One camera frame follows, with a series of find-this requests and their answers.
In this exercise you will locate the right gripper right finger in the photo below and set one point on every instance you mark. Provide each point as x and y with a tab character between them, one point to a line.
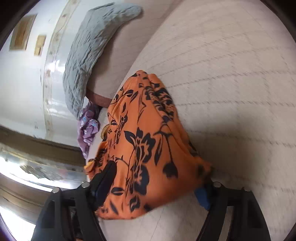
214	197

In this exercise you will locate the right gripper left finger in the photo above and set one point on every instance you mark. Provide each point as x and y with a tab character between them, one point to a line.
89	197

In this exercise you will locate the orange black floral blouse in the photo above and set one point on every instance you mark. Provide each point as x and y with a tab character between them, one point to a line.
156	162

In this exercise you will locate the purple floral garment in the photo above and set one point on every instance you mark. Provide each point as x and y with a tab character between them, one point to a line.
88	127

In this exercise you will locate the pink quilted bed cover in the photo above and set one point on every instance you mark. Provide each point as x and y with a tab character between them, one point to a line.
230	69

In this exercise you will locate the pink bolster cushion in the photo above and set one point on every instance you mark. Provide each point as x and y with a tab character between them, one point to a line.
123	48

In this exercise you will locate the grey quilted pillow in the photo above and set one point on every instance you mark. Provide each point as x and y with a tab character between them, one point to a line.
95	31

